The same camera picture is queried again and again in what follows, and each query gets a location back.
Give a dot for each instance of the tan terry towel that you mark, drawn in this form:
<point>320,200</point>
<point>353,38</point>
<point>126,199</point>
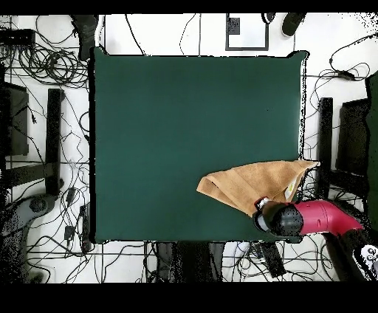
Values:
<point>251,180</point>

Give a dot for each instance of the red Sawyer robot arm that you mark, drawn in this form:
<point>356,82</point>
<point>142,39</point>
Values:
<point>324,218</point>

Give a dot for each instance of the black T-shaped stand base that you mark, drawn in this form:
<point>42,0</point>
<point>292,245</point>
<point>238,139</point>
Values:
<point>324,133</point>
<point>53,133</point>

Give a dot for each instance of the black square case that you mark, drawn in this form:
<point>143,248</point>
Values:
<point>351,138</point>
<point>17,124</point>

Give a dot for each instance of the dark green table cloth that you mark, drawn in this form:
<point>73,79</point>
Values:
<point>177,118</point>

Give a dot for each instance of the black power adapter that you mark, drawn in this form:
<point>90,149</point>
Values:
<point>69,232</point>
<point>71,195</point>
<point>345,75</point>

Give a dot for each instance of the black power strip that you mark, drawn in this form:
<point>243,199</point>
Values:
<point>85,227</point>

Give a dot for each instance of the grey caster base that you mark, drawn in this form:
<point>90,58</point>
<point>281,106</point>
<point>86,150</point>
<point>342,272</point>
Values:
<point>17,218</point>

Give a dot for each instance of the black electronics box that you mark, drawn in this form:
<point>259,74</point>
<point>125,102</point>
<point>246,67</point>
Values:
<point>17,37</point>

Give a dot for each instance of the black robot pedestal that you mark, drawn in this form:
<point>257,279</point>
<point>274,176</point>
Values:
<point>189,259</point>

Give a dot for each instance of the grey square floor frame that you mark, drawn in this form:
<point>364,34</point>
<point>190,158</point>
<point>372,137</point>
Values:
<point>233,26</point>

